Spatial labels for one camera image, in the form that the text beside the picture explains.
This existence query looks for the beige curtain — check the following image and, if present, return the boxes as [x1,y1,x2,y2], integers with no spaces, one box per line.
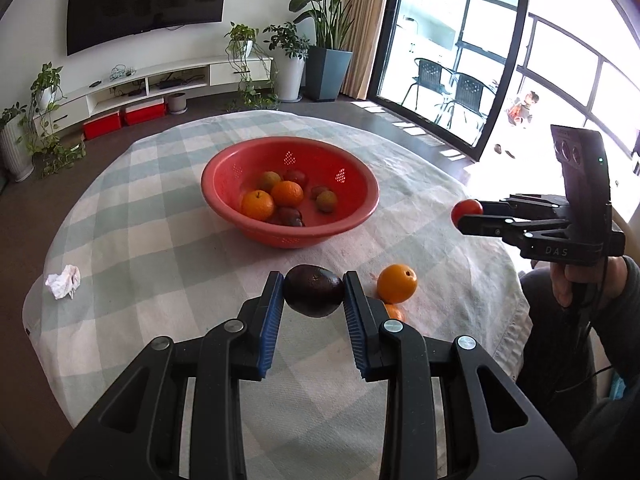
[342,0,386,100]

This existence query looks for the orange small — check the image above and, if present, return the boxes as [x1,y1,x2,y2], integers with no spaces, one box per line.
[241,190,276,221]

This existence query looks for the green white checked tablecloth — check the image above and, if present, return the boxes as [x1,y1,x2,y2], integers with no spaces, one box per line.
[32,112,532,479]

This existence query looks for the orange with stem top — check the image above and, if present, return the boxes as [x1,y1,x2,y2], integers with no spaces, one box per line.
[376,263,418,304]

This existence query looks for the tall plant blue pot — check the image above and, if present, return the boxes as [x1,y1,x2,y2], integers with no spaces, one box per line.
[288,0,355,102]

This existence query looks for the red grape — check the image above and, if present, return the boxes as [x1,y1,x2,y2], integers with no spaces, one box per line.
[310,185,328,200]

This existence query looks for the yellow-green round fruit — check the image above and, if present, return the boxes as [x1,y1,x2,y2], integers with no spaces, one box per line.
[316,190,337,214]

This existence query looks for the red plastic colander bowl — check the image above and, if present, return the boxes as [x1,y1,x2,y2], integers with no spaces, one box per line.
[201,136,380,248]

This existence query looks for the red storage box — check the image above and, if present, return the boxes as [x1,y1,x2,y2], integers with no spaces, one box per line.
[82,110,122,140]
[122,99,166,126]

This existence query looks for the black balcony chair right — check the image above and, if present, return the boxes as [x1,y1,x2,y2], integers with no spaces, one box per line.
[436,72,497,132]

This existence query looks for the red storage box right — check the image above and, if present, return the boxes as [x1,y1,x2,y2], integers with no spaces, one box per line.
[122,99,166,126]

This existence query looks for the small white pot on floor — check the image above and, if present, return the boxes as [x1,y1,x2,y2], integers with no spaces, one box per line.
[165,92,188,115]

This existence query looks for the plant ribbed white pot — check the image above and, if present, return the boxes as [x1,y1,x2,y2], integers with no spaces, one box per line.
[1,102,34,182]

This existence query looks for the person on balcony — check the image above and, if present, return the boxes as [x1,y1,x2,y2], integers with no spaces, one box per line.
[494,90,540,159]

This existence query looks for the red tomato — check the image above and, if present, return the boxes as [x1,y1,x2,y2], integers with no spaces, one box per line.
[450,200,484,226]

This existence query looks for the person's right hand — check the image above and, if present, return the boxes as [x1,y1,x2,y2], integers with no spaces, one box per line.
[550,257,628,308]

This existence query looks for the trailing vine plant on cabinet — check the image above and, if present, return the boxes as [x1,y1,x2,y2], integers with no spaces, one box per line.
[224,22,278,110]

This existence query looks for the dark plum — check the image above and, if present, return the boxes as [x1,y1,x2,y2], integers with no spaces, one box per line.
[283,169,308,188]
[278,207,304,226]

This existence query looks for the red storage box left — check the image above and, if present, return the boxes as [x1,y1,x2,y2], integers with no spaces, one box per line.
[82,110,122,140]

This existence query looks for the crumpled white tissue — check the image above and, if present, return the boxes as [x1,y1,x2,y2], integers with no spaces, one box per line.
[44,264,81,300]

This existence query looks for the leafy plant white pot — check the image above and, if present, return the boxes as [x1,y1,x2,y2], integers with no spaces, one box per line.
[262,22,309,103]

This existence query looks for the vine plant left of cabinet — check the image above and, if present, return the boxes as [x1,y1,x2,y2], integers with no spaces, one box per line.
[22,62,86,178]

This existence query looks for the dark avocado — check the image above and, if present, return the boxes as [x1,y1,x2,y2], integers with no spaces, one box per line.
[283,264,344,318]

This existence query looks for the black balcony chair left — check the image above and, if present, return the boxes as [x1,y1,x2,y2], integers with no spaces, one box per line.
[401,58,457,110]

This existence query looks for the black balcony chair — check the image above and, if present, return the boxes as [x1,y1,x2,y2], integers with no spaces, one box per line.
[436,72,497,132]
[401,58,457,110]

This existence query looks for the white tv cabinet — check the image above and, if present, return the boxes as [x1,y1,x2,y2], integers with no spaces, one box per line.
[31,54,276,134]

